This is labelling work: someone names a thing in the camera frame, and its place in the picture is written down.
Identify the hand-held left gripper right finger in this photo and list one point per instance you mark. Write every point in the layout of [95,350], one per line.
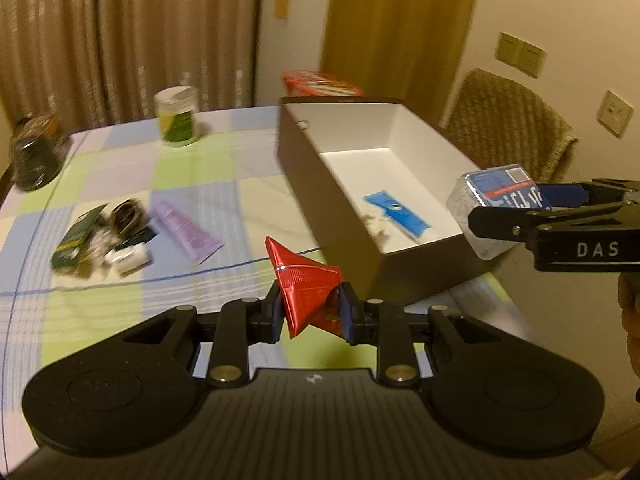
[348,312]

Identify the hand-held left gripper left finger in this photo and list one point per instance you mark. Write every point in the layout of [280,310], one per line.
[274,311]

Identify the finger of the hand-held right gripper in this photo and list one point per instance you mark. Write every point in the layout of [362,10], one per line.
[562,195]
[500,222]

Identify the red foil packet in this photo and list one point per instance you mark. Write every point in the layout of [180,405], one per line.
[305,285]

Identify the clear plastic box blue label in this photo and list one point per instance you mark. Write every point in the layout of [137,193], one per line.
[465,195]

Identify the purple packet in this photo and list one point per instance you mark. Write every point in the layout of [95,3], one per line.
[185,232]

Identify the brown cardboard box white inside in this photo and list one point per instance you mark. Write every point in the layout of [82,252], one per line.
[310,180]

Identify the small white tube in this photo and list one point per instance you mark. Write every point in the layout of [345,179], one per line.
[127,259]

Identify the dark item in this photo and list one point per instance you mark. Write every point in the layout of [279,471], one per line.
[129,216]

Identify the dark green packet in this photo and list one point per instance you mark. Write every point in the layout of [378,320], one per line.
[75,242]

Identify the person's right hand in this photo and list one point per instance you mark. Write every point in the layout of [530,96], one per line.
[631,300]

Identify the chair with quilted cover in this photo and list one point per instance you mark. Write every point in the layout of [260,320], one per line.
[505,120]

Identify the white jar green label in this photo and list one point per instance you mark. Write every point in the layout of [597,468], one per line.
[176,117]

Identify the wooden door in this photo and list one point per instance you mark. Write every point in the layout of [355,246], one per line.
[400,25]

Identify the red instant food bowl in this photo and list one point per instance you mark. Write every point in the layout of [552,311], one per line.
[320,82]

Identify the dark glossy bag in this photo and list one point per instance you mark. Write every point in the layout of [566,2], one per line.
[35,155]

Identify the brown curtain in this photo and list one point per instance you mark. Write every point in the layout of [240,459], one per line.
[125,35]

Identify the beige wall socket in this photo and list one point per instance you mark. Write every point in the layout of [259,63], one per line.
[532,60]
[615,112]
[509,49]

